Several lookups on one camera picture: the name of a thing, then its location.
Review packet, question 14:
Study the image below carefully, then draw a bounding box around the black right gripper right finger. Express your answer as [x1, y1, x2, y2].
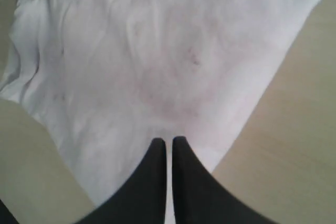
[172, 136, 274, 224]

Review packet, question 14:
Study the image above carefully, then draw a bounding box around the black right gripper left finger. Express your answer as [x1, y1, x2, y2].
[78, 138, 166, 224]

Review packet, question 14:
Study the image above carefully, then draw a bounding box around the white t-shirt red print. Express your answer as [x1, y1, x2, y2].
[0, 0, 335, 224]

